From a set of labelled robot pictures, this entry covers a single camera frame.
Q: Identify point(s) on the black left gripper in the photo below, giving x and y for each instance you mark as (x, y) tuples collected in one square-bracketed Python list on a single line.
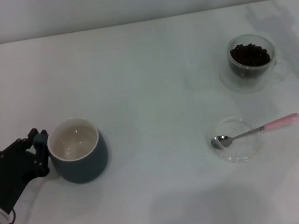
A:
[(10, 173)]

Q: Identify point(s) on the dark blue-grey ceramic mug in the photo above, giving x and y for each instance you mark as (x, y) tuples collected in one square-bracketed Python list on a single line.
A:
[(86, 170)]

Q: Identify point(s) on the pile of dark coffee beans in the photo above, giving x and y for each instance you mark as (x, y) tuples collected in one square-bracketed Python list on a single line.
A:
[(249, 54)]

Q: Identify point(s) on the double-walled clear glass cup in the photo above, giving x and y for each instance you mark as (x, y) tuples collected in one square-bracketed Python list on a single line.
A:
[(253, 74)]

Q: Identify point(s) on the clear glass saucer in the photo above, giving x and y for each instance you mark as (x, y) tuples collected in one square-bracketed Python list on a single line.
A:
[(227, 81)]

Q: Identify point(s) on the small clear glass dish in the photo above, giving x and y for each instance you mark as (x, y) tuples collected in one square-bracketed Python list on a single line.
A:
[(243, 152)]

